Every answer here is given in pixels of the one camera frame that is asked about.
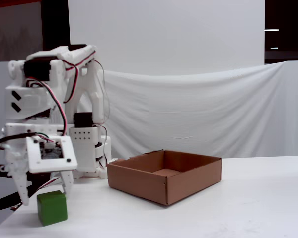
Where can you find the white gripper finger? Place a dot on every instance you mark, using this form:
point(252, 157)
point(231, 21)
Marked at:
point(67, 183)
point(22, 188)

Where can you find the green cube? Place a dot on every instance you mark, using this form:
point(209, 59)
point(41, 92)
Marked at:
point(52, 208)

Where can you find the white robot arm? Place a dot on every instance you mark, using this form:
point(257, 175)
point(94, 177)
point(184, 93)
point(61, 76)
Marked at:
point(94, 99)

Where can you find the brown cardboard box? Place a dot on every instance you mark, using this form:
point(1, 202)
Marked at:
point(139, 178)

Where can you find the brown cabinet door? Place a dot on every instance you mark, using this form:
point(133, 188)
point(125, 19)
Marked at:
point(15, 32)

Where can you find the white cloth backdrop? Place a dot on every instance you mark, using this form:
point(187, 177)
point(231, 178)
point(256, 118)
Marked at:
point(188, 111)

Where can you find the white backdrop board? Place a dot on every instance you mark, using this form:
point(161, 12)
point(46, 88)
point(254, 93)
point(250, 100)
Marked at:
point(164, 37)

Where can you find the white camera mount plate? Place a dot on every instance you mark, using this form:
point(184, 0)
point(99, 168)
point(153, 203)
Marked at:
point(34, 161)

